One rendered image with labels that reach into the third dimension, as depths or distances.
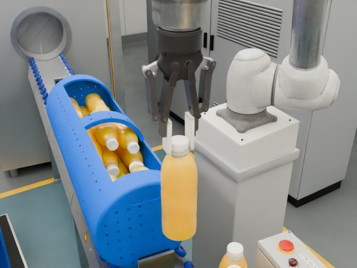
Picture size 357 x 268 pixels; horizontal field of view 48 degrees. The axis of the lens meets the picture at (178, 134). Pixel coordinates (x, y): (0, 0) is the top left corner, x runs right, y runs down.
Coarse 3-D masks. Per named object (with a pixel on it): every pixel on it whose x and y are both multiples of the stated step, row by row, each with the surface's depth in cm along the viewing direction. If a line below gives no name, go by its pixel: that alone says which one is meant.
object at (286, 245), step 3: (282, 240) 102; (285, 240) 102; (288, 240) 102; (279, 243) 101; (282, 243) 101; (285, 243) 101; (288, 243) 101; (291, 243) 101; (279, 246) 100; (282, 246) 100; (285, 246) 100; (288, 246) 100; (291, 246) 100; (285, 249) 99; (288, 249) 99; (291, 249) 99
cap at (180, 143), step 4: (176, 136) 78; (180, 136) 78; (184, 136) 78; (172, 140) 76; (176, 140) 76; (180, 140) 76; (184, 140) 76; (188, 140) 76; (172, 144) 75; (176, 144) 75; (180, 144) 75; (184, 144) 75; (188, 144) 76; (172, 148) 76; (176, 148) 75; (180, 148) 75; (184, 148) 76; (188, 148) 77; (176, 152) 76; (180, 152) 76
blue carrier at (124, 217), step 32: (64, 96) 157; (64, 128) 142; (64, 160) 138; (96, 160) 116; (96, 192) 107; (128, 192) 101; (160, 192) 105; (96, 224) 102; (128, 224) 106; (160, 224) 110; (128, 256) 111
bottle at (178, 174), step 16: (176, 160) 76; (192, 160) 78; (160, 176) 79; (176, 176) 76; (192, 176) 78; (176, 192) 78; (192, 192) 79; (176, 208) 80; (192, 208) 81; (176, 224) 82; (192, 224) 83; (176, 240) 84
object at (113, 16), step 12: (108, 0) 216; (108, 12) 220; (108, 24) 224; (120, 24) 225; (108, 36) 230; (120, 36) 227; (120, 48) 231; (120, 60) 234; (120, 72) 237; (120, 84) 240; (120, 96) 244
